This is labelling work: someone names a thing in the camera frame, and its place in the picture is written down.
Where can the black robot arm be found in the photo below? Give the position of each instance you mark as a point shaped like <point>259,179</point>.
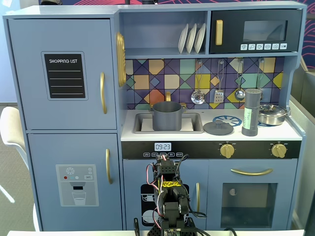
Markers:
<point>172,194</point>

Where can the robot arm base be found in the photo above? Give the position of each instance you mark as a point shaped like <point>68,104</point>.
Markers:
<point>153,231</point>

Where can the gray printed pot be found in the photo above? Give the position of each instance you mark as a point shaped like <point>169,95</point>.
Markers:
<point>166,118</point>

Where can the gray toy sink basin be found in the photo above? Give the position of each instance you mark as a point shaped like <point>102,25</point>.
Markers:
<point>137,123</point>

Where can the gold toy faucet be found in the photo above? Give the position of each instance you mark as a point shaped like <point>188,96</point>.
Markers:
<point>168,96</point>

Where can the metal toy skimmer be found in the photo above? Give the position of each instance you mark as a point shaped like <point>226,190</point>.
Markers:
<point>198,97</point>

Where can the gray printed pot lid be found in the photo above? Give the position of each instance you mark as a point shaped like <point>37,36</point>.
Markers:
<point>217,127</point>

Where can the blue dishwasher door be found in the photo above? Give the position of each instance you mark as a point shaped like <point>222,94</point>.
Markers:
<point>131,177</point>

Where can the metal toy slotted spatula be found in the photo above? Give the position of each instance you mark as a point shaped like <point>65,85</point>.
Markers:
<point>218,97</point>

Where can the gold toy phone handset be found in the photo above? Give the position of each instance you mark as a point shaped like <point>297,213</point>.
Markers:
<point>120,59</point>

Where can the gold stove knob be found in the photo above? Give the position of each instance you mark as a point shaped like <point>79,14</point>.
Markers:
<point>278,150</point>
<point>227,150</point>

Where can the white toy plate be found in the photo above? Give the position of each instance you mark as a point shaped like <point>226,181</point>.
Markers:
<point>199,39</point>
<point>182,40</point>
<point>190,40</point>

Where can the metal toy ladle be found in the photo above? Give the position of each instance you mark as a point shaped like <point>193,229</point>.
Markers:
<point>239,94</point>

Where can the blue oven door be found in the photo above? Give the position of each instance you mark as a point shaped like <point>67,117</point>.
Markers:
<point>216,196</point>

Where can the black shopping list chalkboard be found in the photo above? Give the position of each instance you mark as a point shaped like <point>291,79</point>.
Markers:
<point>64,83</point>

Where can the metal hanging toy utensil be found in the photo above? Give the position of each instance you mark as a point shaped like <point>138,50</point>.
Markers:
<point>260,78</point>

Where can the black table clamp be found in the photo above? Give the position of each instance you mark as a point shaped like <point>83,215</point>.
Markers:
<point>136,227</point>

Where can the robot controller board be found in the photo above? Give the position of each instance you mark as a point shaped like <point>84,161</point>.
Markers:
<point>172,232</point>

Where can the black toy microwave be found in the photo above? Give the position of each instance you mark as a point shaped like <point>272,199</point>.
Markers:
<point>231,29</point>

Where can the steel toy pot with lid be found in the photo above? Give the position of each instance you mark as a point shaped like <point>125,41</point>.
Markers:
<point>273,114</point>

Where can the blue wooden toy kitchen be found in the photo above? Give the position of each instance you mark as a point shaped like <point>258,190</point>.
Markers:
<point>73,37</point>

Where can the blue lower fridge door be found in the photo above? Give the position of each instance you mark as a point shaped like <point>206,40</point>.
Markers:
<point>44,152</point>

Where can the blue fridge door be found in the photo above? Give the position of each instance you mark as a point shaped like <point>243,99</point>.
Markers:
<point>29,110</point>
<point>44,152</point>

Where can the blue upper fridge door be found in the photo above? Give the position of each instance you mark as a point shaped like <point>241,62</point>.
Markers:
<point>29,110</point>

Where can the white chair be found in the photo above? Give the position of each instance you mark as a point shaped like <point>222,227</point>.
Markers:
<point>11,127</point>

